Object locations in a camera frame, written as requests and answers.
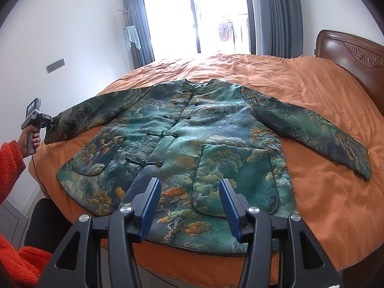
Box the person's left forearm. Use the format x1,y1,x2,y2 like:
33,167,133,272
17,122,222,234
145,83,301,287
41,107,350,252
0,139,27,206

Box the grey curtain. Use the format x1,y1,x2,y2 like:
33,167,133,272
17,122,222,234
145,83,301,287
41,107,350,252
255,0,311,58
120,0,155,69

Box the person's orange fleece top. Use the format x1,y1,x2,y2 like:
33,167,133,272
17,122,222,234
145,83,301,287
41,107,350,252
0,232,54,288

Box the bed with orange sheet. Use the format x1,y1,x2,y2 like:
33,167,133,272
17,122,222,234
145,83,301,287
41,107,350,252
28,53,384,285

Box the person's black pants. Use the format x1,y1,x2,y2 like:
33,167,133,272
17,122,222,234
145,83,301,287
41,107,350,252
24,197,75,254

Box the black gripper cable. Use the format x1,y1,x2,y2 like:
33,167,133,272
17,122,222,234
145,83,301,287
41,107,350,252
30,154,48,195

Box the green landscape print jacket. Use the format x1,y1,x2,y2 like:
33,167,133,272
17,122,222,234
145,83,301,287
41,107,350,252
44,78,372,254

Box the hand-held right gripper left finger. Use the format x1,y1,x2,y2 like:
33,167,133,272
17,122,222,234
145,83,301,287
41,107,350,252
36,178,162,288

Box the glass sliding door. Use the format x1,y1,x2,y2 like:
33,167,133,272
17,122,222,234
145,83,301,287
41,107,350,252
138,0,257,63

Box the grey wall switch plate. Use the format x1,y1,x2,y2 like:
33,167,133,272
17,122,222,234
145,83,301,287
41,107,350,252
46,58,65,73

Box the wooden coat rack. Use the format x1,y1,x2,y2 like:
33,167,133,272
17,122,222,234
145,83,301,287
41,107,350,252
118,5,132,32

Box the carved wooden headboard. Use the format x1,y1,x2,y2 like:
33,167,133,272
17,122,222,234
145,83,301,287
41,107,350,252
314,29,384,113

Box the person's left hand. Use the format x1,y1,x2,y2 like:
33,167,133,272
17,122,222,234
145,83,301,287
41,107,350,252
17,125,42,157

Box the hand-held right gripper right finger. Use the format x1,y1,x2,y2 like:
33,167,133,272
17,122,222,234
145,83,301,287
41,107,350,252
219,178,342,288

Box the white cabinet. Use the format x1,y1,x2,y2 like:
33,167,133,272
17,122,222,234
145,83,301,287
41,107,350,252
0,194,30,240

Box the hanging laundry outside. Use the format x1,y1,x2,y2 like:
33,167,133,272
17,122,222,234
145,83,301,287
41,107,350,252
216,15,249,51

